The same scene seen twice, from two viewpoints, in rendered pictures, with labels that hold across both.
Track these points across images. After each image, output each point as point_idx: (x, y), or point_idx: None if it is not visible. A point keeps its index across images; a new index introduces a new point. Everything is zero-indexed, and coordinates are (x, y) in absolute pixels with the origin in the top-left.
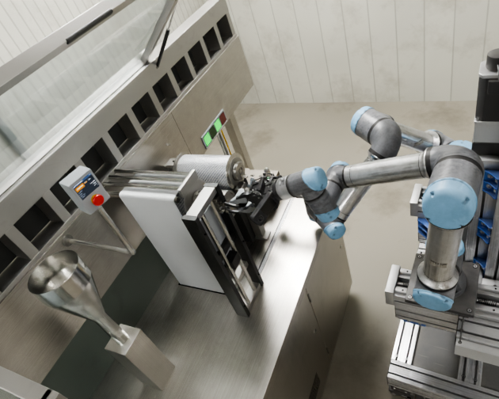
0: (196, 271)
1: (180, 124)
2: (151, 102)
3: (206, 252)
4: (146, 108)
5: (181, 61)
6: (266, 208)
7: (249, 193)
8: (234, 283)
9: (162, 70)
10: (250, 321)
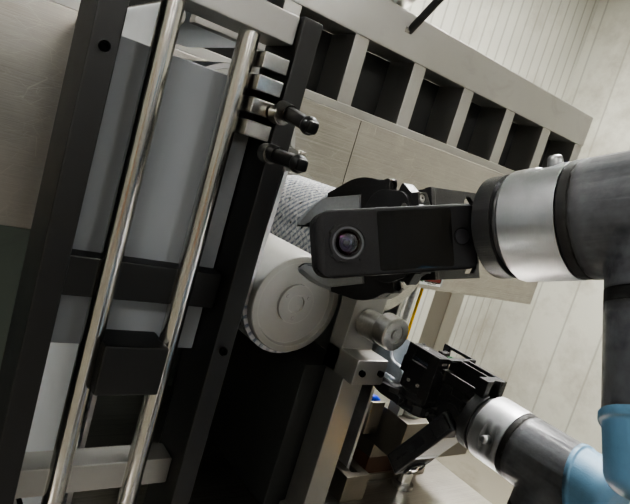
0: (43, 378)
1: (356, 164)
2: (345, 61)
3: (51, 166)
4: (328, 74)
5: (451, 98)
6: (402, 236)
7: (384, 180)
8: (44, 465)
9: (412, 48)
10: None
